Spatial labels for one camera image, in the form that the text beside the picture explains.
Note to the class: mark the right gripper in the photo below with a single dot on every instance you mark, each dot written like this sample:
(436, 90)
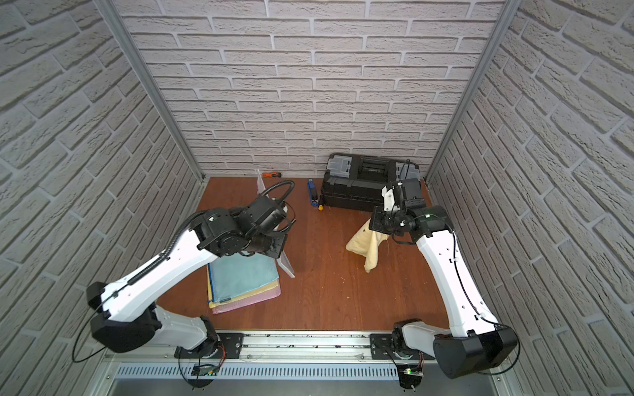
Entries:
(376, 221)

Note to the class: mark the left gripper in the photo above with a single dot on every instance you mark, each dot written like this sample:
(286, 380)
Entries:
(276, 245)

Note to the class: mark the clear mesh document bag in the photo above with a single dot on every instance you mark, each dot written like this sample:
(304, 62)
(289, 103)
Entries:
(283, 260)

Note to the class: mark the yellow cleaning cloth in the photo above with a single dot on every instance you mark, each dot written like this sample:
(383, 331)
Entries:
(366, 243)

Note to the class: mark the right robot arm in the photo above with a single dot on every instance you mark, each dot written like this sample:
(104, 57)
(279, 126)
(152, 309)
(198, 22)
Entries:
(475, 341)

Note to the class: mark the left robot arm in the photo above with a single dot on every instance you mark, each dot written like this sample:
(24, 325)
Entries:
(125, 313)

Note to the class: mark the pink document bag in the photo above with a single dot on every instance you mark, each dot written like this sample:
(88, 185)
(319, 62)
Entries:
(267, 295)

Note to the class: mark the blue document bag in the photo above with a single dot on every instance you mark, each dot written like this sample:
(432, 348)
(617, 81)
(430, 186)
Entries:
(233, 276)

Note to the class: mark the yellow document bag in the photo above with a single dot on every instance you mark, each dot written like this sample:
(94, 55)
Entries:
(257, 291)

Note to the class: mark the black plastic toolbox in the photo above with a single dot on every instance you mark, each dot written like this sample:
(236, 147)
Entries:
(354, 182)

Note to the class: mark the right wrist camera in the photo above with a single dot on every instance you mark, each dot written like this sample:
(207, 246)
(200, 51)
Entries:
(389, 199)

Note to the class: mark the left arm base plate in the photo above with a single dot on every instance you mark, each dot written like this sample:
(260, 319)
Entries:
(227, 345)

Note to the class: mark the aluminium mounting rail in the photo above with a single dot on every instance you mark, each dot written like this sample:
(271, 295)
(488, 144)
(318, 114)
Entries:
(287, 345)

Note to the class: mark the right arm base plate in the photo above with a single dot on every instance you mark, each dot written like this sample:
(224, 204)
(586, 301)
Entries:
(384, 346)

